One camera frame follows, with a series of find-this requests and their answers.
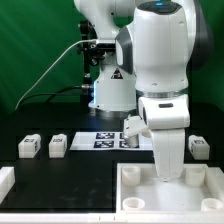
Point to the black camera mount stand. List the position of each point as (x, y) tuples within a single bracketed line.
[(87, 50)]

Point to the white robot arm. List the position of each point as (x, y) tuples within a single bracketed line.
[(144, 48)]

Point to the printed marker sheet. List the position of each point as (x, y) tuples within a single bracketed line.
[(97, 141)]

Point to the white square tabletop part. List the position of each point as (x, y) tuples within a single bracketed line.
[(139, 190)]

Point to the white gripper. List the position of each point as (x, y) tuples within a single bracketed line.
[(166, 120)]

